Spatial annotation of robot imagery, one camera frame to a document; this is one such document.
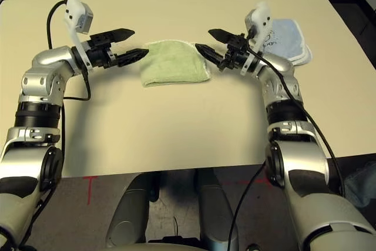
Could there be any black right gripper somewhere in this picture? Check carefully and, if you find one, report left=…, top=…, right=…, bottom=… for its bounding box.
left=195, top=28, right=255, bottom=72

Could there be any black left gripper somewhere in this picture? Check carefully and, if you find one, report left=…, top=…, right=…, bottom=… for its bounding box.
left=83, top=28, right=150, bottom=69

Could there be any green towel white trim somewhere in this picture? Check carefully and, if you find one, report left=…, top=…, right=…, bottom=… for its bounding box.
left=139, top=39, right=212, bottom=88

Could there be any folded blue towel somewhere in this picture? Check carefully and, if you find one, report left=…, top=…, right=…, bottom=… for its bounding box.
left=261, top=18, right=314, bottom=67

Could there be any black side table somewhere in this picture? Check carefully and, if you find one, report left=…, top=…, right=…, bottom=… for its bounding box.
left=326, top=0, right=376, bottom=69

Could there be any grey left robot leg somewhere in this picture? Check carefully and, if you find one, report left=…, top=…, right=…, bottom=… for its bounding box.
left=105, top=174, right=161, bottom=247

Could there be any grey robot leg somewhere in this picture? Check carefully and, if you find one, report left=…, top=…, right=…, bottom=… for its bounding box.
left=105, top=174, right=161, bottom=247
left=196, top=168, right=240, bottom=251

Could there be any grey right robot leg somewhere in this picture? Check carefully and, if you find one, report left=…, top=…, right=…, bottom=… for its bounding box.
left=196, top=168, right=240, bottom=251

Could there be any grey blue fabric bundle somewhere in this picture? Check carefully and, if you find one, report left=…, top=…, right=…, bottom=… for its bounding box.
left=345, top=161, right=376, bottom=208

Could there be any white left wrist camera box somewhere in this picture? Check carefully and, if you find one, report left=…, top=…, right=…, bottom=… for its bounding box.
left=63, top=0, right=95, bottom=71

